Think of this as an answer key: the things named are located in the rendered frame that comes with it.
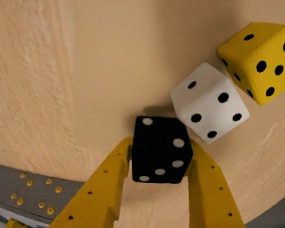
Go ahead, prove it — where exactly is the tan flat mat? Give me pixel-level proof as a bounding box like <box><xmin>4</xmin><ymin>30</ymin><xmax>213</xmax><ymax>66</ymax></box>
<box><xmin>73</xmin><ymin>0</ymin><xmax>285</xmax><ymax>173</ymax></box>

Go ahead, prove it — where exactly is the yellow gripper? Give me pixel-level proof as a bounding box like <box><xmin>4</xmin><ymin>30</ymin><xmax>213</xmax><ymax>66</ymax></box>
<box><xmin>47</xmin><ymin>136</ymin><xmax>245</xmax><ymax>228</ymax></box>

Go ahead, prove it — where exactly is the white die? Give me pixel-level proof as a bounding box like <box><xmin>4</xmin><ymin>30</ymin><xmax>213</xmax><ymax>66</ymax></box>
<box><xmin>170</xmin><ymin>62</ymin><xmax>250</xmax><ymax>144</ymax></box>

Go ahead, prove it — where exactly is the yellow die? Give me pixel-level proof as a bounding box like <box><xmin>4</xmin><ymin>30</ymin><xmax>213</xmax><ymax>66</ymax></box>
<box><xmin>217</xmin><ymin>22</ymin><xmax>285</xmax><ymax>106</ymax></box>

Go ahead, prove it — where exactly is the black die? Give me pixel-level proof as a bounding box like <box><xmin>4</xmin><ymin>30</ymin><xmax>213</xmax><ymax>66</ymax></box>
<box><xmin>131</xmin><ymin>116</ymin><xmax>193</xmax><ymax>184</ymax></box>

